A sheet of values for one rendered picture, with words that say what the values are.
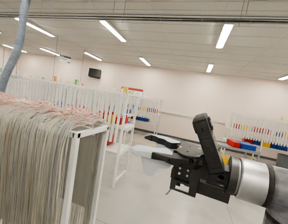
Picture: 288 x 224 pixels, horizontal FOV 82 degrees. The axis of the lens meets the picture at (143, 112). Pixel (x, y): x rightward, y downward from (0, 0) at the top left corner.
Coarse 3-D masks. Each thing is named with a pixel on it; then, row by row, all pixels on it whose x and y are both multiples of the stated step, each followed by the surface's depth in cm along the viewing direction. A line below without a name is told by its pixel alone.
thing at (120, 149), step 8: (0, 72) 369; (40, 80) 337; (48, 80) 331; (88, 88) 305; (96, 88) 300; (128, 96) 284; (136, 96) 323; (136, 104) 337; (136, 112) 340; (128, 128) 313; (120, 136) 289; (112, 144) 335; (120, 144) 290; (120, 152) 302; (128, 152) 345; (128, 160) 347; (120, 176) 319; (112, 184) 297
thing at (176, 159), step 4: (152, 152) 32; (156, 152) 32; (152, 156) 32; (156, 156) 32; (160, 156) 32; (164, 156) 31; (168, 156) 31; (172, 156) 31; (176, 156) 32; (180, 156) 32; (164, 160) 31; (168, 160) 32; (172, 160) 31; (176, 160) 31; (180, 160) 31; (184, 160) 31; (188, 160) 31; (172, 164) 31; (176, 164) 31; (180, 164) 31; (188, 164) 31
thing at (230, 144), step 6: (222, 144) 371; (228, 144) 382; (234, 144) 353; (240, 144) 352; (246, 144) 347; (240, 150) 344; (246, 150) 343; (252, 150) 346; (222, 156) 370; (228, 156) 378; (258, 156) 341
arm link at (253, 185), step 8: (240, 160) 32; (248, 160) 31; (240, 168) 30; (248, 168) 29; (256, 168) 29; (264, 168) 29; (240, 176) 29; (248, 176) 28; (256, 176) 28; (264, 176) 28; (240, 184) 29; (248, 184) 28; (256, 184) 27; (264, 184) 27; (240, 192) 29; (248, 192) 28; (256, 192) 27; (264, 192) 27; (248, 200) 29; (256, 200) 28; (264, 200) 27
